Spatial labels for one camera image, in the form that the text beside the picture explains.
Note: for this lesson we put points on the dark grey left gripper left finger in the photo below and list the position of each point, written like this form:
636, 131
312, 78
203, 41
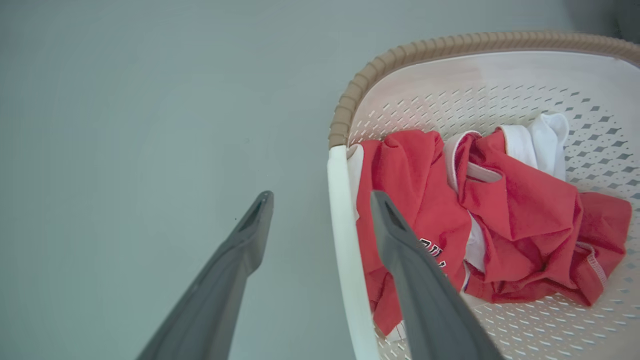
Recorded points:
215, 300

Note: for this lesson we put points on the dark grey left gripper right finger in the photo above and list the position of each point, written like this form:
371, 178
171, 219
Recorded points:
430, 310

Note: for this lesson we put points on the white laundry basket brown rim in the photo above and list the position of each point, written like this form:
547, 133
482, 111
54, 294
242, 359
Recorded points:
341, 225

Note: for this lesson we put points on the red garment white trim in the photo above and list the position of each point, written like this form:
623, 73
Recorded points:
525, 225

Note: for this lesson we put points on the red shirt with lettering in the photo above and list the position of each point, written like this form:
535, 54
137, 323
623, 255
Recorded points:
410, 180

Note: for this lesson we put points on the grey fabric sofa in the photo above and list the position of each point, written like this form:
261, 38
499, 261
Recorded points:
600, 15

